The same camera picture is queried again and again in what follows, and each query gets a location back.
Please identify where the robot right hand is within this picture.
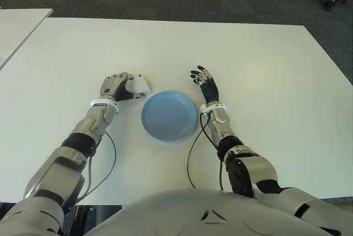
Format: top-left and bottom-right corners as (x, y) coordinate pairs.
(189, 64), (221, 106)

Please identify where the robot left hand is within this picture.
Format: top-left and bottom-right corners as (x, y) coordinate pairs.
(99, 72), (146, 103)

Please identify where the white charger plug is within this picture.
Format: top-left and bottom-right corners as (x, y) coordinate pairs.
(125, 74), (152, 95)

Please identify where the grey robot torso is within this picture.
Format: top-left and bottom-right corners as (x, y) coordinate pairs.
(90, 187), (340, 236)

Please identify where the white side table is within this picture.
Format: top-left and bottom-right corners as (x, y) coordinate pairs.
(0, 8), (54, 70)

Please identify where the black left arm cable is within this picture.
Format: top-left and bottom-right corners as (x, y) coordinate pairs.
(74, 132), (117, 206)

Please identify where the blue plate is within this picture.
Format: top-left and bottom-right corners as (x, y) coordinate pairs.
(141, 90), (198, 144)

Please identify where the black table frame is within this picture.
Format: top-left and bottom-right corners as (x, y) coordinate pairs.
(73, 205), (122, 236)

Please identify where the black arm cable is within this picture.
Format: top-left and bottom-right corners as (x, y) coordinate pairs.
(186, 113), (226, 192)
(74, 132), (117, 206)

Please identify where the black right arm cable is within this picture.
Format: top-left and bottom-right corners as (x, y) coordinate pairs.
(186, 113), (226, 192)

